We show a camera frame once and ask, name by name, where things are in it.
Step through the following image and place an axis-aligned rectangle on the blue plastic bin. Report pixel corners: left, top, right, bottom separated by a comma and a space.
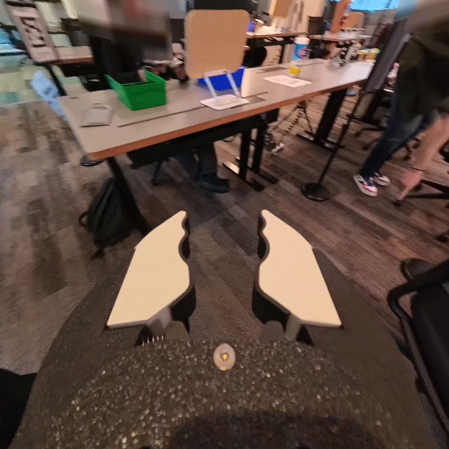
198, 67, 246, 88

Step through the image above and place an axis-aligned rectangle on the black backpack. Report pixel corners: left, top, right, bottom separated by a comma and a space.
79, 176, 148, 257

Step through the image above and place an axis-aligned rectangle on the black pole round base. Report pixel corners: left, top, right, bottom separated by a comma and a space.
302, 21, 411, 203

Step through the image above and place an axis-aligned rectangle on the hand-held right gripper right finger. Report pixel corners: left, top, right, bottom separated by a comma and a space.
252, 209, 343, 340

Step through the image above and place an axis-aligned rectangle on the white book stand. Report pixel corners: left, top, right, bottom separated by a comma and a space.
200, 68, 250, 111

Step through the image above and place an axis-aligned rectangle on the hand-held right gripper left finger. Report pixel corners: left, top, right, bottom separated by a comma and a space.
106, 211, 197, 339

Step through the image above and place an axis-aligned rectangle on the brown wooden desk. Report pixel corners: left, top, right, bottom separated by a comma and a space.
58, 58, 376, 232

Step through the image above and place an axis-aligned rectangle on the black office chair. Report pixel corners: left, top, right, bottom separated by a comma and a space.
388, 258, 449, 421

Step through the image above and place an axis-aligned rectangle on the white paper sheet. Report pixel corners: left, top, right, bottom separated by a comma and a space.
263, 74, 311, 88

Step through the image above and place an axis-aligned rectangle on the green plastic bin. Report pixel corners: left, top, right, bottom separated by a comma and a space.
105, 70, 167, 111

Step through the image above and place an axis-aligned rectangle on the white plastic bottle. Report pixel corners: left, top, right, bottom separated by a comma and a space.
289, 35, 311, 76

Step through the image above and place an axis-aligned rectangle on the white printed sign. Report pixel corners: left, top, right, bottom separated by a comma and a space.
6, 4, 60, 64

